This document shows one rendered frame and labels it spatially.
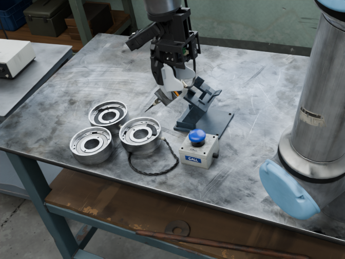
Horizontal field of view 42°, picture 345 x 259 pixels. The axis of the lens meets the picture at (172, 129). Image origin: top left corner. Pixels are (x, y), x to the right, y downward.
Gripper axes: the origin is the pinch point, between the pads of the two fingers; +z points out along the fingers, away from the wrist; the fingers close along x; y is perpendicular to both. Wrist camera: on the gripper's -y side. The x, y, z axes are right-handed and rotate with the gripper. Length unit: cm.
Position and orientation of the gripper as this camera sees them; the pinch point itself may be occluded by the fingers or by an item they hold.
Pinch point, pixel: (171, 90)
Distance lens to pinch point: 104.8
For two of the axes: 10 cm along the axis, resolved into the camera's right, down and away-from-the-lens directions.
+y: 8.4, 2.1, -5.0
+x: 5.2, -5.8, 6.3
